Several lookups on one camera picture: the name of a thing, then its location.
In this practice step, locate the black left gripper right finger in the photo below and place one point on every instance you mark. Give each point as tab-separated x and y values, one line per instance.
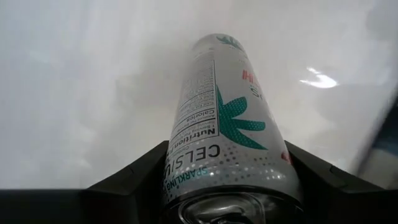
342	202

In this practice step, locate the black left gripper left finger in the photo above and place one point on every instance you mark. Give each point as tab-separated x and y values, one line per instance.
93	205

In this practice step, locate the white Celsius energy drink can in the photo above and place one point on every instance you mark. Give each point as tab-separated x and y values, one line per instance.
224	124

